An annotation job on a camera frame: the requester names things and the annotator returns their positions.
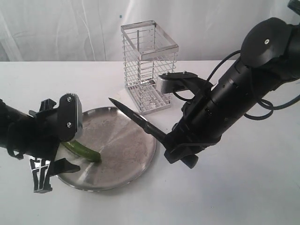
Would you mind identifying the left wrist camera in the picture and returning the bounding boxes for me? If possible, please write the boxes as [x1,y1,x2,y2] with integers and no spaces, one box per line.
[29,93,83,142]

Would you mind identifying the round stainless steel plate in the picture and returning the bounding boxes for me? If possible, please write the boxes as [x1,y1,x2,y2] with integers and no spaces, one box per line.
[56,107,157,191]

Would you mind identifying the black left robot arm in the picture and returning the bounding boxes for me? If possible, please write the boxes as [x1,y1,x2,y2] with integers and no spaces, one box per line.
[0,93,83,194]

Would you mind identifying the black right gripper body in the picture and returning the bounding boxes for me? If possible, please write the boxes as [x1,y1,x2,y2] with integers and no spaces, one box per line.
[164,110,223,168]

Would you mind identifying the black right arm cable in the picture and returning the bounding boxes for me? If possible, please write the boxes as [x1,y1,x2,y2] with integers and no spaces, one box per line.
[173,50,300,121]

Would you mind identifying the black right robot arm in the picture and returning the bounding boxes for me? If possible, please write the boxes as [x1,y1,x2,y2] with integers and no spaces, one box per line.
[161,18,300,167]

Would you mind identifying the white backdrop cloth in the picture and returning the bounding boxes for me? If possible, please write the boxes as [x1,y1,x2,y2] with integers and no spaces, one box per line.
[0,0,300,61]

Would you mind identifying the black knife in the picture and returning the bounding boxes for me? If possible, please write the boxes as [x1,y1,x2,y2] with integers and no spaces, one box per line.
[108,97,173,148]

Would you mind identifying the green cucumber with stem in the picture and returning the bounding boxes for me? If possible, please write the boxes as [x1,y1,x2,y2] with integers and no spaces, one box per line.
[61,140,101,163]

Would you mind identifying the metal wire utensil holder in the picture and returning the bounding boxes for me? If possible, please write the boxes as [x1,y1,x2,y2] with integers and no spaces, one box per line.
[120,20,179,115]

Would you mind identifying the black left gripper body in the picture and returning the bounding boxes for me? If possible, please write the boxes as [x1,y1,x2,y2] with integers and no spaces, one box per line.
[7,111,59,161]

